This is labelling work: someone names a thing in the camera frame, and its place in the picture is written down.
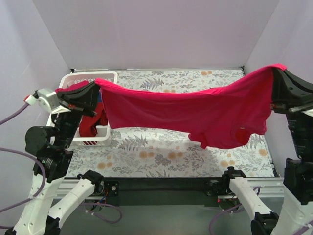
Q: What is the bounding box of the bright pink t shirt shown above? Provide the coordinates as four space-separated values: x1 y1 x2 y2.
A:
95 64 287 149

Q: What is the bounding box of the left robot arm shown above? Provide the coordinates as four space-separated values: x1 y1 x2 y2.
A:
1 82 100 235

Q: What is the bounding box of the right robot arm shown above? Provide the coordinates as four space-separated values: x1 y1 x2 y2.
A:
221 64 313 235

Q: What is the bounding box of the blue t shirt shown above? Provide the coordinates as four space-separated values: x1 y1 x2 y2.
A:
98 90 102 102

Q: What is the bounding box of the pink t shirt in basket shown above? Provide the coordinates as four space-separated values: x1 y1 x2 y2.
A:
55 81 89 93

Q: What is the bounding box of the dark red crumpled t shirt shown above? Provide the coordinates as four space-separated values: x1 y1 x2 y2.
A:
79 102 108 137

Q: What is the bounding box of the white plastic laundry basket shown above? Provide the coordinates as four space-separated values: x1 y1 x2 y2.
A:
59 71 118 146

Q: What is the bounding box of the floral patterned table mat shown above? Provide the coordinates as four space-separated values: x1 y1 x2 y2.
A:
60 69 274 178

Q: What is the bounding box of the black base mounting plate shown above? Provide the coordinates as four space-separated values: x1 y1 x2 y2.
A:
104 177 227 206

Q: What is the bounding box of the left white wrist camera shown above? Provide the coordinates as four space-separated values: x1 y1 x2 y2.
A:
24 89 69 114

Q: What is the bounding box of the aluminium frame rail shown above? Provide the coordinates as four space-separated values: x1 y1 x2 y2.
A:
55 177 294 199

